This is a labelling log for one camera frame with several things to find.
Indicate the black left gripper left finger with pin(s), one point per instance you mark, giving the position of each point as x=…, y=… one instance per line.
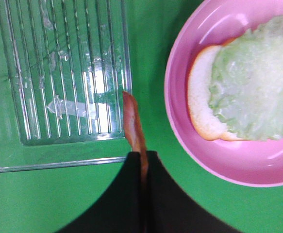
x=118, y=209

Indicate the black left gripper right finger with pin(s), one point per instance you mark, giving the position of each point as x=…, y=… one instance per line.
x=171, y=210

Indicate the bacon strip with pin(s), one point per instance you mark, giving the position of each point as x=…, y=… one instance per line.
x=134, y=133

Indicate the toast bread slice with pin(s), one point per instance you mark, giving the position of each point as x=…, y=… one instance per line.
x=204, y=121

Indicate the green lettuce leaf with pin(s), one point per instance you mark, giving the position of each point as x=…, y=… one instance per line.
x=246, y=87

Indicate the pink plate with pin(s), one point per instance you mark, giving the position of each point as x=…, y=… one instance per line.
x=249, y=163

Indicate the left clear plastic tray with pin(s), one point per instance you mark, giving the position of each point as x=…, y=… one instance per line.
x=63, y=67

